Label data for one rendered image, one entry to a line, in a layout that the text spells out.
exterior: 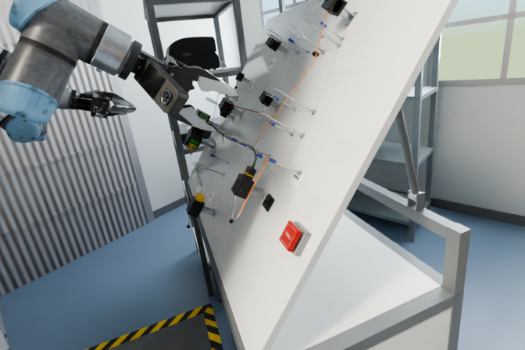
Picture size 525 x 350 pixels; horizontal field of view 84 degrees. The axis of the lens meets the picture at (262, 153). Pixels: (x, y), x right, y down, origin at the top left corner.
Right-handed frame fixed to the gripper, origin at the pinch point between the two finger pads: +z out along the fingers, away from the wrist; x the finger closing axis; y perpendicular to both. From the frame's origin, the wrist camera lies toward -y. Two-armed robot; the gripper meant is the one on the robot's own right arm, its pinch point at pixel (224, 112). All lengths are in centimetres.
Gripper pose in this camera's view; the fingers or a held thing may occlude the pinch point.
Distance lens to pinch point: 61.0
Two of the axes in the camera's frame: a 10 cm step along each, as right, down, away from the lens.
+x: -5.5, 7.9, 2.5
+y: -3.5, -4.9, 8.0
